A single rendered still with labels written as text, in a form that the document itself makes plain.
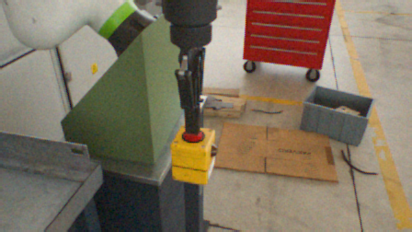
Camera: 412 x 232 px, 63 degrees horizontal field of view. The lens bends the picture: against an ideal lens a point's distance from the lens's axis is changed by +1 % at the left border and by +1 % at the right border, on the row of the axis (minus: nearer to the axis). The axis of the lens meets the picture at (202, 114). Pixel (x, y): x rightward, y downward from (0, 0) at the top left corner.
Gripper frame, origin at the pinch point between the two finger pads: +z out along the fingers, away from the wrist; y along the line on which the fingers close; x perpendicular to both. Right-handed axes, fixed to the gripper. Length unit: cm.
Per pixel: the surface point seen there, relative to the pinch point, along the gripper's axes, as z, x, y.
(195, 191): 18.7, 1.0, 2.1
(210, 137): 4.5, 3.7, -0.4
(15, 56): 14, -87, -47
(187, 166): 9.6, -0.1, 4.0
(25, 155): 8.4, -34.4, 10.6
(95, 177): 11.8, -18.8, 9.9
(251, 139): 94, 3, -125
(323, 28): 46, 42, -221
